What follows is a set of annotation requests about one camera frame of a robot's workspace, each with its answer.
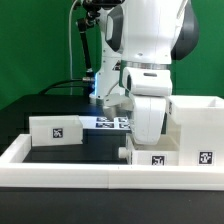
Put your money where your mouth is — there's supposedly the white marker sheet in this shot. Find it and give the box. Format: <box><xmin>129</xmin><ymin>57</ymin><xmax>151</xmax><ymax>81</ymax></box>
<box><xmin>80</xmin><ymin>116</ymin><xmax>130</xmax><ymax>130</ymax></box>

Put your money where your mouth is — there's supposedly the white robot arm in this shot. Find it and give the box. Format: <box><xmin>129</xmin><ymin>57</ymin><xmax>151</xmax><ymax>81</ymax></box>
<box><xmin>80</xmin><ymin>0</ymin><xmax>199</xmax><ymax>145</ymax></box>

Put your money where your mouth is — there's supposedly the white drawer tray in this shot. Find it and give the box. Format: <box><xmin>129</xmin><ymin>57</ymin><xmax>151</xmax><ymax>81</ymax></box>
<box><xmin>118</xmin><ymin>134</ymin><xmax>179</xmax><ymax>166</ymax></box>
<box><xmin>29</xmin><ymin>115</ymin><xmax>83</xmax><ymax>146</ymax></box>

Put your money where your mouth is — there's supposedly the white drawer cabinet box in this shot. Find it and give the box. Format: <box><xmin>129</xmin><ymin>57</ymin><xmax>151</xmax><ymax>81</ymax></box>
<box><xmin>166</xmin><ymin>95</ymin><xmax>224</xmax><ymax>166</ymax></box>

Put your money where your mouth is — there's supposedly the black cable bundle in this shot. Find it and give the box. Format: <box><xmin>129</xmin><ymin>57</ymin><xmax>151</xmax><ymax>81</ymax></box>
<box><xmin>38</xmin><ymin>0</ymin><xmax>101</xmax><ymax>96</ymax></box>

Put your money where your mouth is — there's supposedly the white border frame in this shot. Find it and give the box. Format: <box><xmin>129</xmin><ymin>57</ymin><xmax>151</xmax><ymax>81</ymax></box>
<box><xmin>0</xmin><ymin>134</ymin><xmax>224</xmax><ymax>191</ymax></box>

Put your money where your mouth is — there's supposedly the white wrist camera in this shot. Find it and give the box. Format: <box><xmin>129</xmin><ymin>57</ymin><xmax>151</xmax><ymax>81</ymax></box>
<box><xmin>103</xmin><ymin>93</ymin><xmax>131</xmax><ymax>108</ymax></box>

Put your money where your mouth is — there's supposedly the white front drawer tray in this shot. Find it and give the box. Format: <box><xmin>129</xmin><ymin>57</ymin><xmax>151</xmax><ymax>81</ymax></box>
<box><xmin>118</xmin><ymin>134</ymin><xmax>179</xmax><ymax>166</ymax></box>

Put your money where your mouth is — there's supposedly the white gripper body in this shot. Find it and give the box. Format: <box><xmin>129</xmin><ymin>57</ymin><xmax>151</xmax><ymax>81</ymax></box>
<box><xmin>129</xmin><ymin>94</ymin><xmax>166</xmax><ymax>145</ymax></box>

